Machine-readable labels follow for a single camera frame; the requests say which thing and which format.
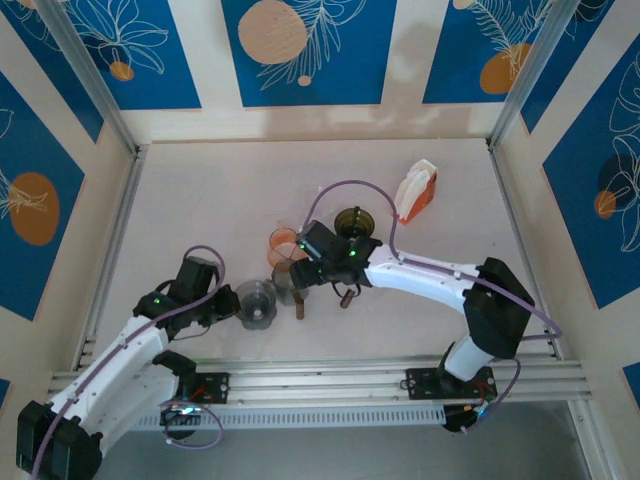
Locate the grey transparent dripper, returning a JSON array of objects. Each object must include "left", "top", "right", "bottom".
[{"left": 233, "top": 279, "right": 279, "bottom": 332}]

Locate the orange transparent dripper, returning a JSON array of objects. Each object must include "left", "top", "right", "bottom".
[{"left": 264, "top": 225, "right": 309, "bottom": 269}]

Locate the olive green transparent dripper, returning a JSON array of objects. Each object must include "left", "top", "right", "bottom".
[{"left": 333, "top": 204, "right": 377, "bottom": 239}]

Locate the orange coffee filter box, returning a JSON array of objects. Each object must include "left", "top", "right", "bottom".
[{"left": 393, "top": 158, "right": 441, "bottom": 226}]

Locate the white paper filter stack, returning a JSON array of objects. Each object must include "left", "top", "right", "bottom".
[{"left": 394, "top": 167, "right": 431, "bottom": 221}]

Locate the black controller board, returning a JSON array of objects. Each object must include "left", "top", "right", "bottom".
[
  {"left": 159, "top": 399, "right": 205, "bottom": 427},
  {"left": 442, "top": 402, "right": 497, "bottom": 434}
]

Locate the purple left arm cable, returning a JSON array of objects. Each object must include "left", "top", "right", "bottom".
[{"left": 29, "top": 244, "right": 229, "bottom": 476}]

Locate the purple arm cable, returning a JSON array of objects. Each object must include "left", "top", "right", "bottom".
[
  {"left": 299, "top": 179, "right": 564, "bottom": 436},
  {"left": 29, "top": 244, "right": 229, "bottom": 476}
]

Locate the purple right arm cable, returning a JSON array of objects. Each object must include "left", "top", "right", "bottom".
[{"left": 299, "top": 179, "right": 564, "bottom": 436}]

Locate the aluminium side rail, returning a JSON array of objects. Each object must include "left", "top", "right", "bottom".
[
  {"left": 487, "top": 139, "right": 565, "bottom": 360},
  {"left": 74, "top": 144, "right": 151, "bottom": 371}
]

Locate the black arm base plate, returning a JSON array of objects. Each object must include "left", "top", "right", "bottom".
[
  {"left": 187, "top": 372, "right": 231, "bottom": 405},
  {"left": 405, "top": 367, "right": 499, "bottom": 401}
]

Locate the aluminium mounting rail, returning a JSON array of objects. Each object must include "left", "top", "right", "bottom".
[{"left": 47, "top": 355, "right": 591, "bottom": 412}]

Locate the grey slotted cable duct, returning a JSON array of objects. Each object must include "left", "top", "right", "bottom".
[{"left": 134, "top": 405, "right": 446, "bottom": 431}]

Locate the aluminium frame post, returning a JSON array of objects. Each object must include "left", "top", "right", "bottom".
[
  {"left": 488, "top": 0, "right": 576, "bottom": 150},
  {"left": 37, "top": 0, "right": 140, "bottom": 157}
]

